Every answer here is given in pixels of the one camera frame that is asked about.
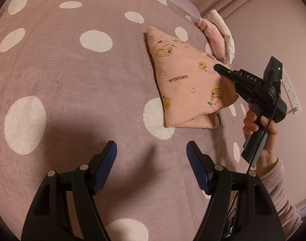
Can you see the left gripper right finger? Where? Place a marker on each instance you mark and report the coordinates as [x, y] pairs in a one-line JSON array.
[[202, 166]]

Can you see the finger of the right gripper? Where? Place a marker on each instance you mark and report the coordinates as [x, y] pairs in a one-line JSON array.
[[226, 72]]

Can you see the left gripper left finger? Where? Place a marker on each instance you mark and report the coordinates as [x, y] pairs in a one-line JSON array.
[[100, 166]]

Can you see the peach cartoon print garment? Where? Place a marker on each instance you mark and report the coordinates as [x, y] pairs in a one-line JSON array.
[[192, 92]]

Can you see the person right hand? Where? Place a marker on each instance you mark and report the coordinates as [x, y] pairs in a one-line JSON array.
[[267, 159]]

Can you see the white power strip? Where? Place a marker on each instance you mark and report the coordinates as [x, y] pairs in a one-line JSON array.
[[291, 94]]

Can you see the folded pink garment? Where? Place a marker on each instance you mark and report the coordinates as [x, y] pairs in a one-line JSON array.
[[214, 37]]

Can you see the folded white garment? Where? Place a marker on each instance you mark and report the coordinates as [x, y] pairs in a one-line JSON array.
[[215, 18]]

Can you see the pink knit right sleeve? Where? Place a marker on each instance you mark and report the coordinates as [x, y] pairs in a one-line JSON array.
[[273, 182]]

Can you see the mauve polka dot bedspread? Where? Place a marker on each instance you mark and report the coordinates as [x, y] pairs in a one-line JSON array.
[[75, 74]]

